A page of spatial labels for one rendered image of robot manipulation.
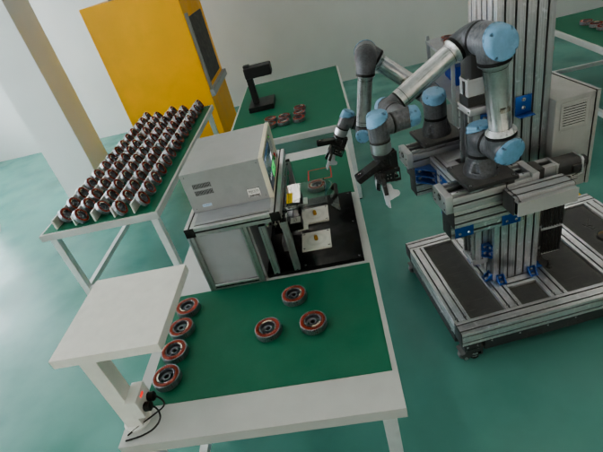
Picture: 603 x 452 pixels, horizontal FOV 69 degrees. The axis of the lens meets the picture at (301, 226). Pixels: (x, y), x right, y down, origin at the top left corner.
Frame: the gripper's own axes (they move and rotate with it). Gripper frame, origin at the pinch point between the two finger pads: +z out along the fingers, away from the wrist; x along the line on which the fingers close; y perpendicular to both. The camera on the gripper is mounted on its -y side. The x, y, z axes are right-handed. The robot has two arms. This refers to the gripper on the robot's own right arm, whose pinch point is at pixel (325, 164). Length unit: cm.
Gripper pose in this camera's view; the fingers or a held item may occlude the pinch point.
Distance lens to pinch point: 267.9
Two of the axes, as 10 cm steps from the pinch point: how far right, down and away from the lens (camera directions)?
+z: -2.9, 8.0, 5.3
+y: 9.6, 2.4, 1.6
